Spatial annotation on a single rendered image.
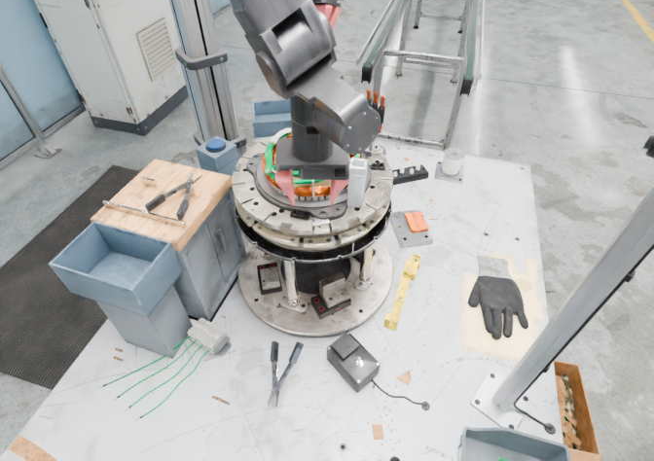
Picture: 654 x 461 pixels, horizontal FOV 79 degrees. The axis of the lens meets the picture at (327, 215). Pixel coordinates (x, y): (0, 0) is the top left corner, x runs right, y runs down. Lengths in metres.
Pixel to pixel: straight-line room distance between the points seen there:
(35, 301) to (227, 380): 1.54
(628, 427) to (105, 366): 1.77
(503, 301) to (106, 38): 2.59
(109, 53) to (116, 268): 2.19
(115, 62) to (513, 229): 2.50
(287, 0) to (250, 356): 0.70
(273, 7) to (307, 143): 0.17
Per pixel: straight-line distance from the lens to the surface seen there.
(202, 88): 1.13
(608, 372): 2.08
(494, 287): 1.04
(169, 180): 0.88
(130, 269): 0.85
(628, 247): 0.55
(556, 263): 2.34
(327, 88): 0.46
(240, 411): 0.87
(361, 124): 0.45
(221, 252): 0.92
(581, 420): 1.77
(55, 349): 2.10
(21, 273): 2.48
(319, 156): 0.54
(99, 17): 2.87
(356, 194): 0.70
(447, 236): 1.14
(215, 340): 0.90
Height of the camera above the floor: 1.59
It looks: 45 degrees down
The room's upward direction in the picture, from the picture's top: straight up
